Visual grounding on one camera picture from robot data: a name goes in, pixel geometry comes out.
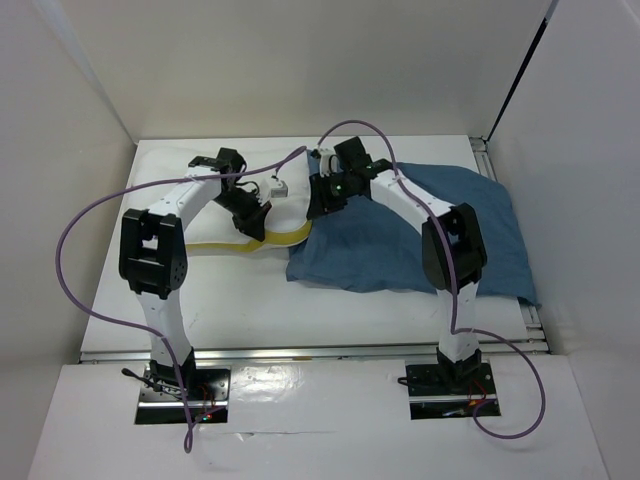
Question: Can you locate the black corner post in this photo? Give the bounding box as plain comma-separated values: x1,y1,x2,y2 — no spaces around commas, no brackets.
484,0,558,143

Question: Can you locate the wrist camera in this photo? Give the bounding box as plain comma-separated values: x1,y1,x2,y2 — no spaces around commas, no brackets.
259,175,289,203
311,148,340,177

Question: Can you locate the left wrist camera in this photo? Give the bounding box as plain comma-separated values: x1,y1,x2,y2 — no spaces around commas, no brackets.
259,175,289,203

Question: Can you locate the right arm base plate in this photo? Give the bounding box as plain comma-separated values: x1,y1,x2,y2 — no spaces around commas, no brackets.
397,362,501,420

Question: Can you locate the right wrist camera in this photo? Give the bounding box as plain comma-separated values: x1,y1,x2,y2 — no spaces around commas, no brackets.
311,148,340,177

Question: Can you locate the blue pillowcase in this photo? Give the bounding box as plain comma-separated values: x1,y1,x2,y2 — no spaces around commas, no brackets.
284,147,540,307

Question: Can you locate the right aluminium rail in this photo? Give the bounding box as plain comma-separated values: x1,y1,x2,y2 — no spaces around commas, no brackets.
469,137,500,183

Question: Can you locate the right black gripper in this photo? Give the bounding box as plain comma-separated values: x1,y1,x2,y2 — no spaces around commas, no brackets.
306,170,354,220

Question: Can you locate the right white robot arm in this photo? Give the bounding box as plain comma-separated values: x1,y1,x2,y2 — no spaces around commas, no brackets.
307,137,487,392

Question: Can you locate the front aluminium rail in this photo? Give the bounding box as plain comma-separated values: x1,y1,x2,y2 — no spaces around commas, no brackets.
79,339,550,364

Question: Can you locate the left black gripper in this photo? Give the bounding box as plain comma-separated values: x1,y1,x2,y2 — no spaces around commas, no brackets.
212,186,270,241

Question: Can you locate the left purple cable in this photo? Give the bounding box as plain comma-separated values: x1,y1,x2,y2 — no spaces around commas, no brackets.
53,144,308,454

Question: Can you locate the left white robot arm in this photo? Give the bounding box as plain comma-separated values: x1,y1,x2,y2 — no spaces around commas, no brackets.
119,148,271,399

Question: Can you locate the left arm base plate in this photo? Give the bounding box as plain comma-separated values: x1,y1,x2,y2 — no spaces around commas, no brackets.
134,366,231,425

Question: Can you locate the white pillow with yellow edge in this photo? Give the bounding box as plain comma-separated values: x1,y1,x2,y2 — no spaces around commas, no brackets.
130,139,311,253

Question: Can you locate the aluminium rail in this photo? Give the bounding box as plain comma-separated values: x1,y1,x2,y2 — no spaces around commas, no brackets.
79,339,550,364
469,137,500,183

